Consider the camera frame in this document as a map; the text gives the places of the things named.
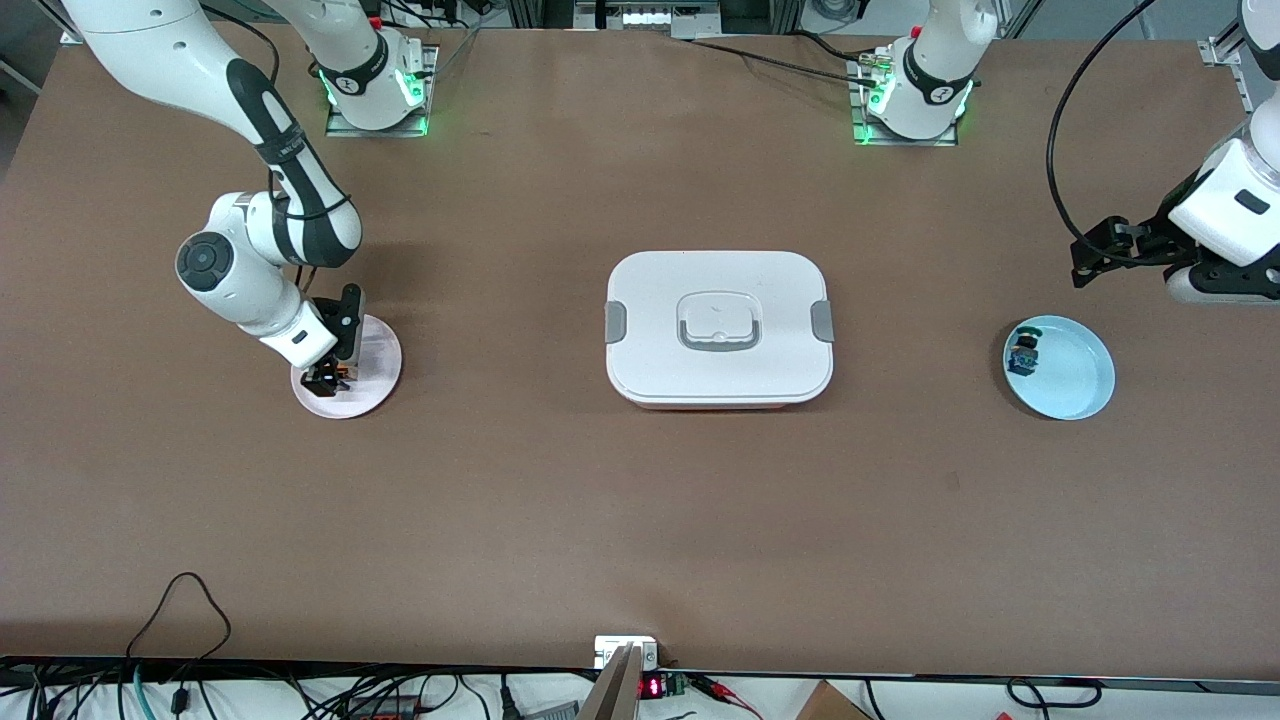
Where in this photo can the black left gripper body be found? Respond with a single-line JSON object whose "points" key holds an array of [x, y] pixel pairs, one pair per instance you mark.
{"points": [[1156, 240]]}

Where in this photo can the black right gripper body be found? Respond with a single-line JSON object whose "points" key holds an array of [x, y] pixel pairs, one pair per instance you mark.
{"points": [[327, 373]]}

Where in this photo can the orange and black switch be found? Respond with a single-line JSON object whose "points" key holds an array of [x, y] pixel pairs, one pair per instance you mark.
{"points": [[342, 376]]}

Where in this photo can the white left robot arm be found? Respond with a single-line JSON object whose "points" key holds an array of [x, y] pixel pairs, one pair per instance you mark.
{"points": [[935, 60]]}

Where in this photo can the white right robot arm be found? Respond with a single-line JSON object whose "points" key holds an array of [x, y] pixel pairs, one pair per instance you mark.
{"points": [[150, 40]]}

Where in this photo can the white lunch box grey clips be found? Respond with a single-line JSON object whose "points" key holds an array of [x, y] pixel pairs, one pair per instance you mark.
{"points": [[650, 370]]}

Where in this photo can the small white box device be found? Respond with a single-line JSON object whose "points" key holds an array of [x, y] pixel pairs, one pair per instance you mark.
{"points": [[610, 650]]}

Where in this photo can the round pink plate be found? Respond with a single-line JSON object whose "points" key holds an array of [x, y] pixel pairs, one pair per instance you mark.
{"points": [[375, 385]]}

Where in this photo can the round light blue plate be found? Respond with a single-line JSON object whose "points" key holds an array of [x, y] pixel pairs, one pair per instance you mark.
{"points": [[1075, 375]]}

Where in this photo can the small dark blue object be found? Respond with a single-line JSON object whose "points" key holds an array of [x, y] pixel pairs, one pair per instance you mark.
{"points": [[1024, 355]]}

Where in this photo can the brown slanted board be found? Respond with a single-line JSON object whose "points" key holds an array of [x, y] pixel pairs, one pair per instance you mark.
{"points": [[615, 695]]}

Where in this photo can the red digit display board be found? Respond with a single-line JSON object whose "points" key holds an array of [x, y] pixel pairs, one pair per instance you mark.
{"points": [[652, 687]]}

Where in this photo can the red clip lead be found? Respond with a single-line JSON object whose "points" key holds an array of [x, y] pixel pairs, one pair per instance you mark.
{"points": [[725, 692]]}

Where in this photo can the brown cardboard piece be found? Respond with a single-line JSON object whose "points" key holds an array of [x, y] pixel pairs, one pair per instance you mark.
{"points": [[830, 705]]}

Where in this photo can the aluminium corner bracket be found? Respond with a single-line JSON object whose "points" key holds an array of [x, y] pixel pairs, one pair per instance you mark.
{"points": [[1225, 55]]}

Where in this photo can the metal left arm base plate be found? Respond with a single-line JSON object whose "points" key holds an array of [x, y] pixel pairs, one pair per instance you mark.
{"points": [[905, 142]]}

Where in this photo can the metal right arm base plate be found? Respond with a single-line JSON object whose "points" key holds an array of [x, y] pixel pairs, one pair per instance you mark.
{"points": [[345, 128]]}

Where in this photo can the aluminium frame rail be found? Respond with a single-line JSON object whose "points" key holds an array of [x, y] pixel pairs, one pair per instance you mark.
{"points": [[650, 18]]}

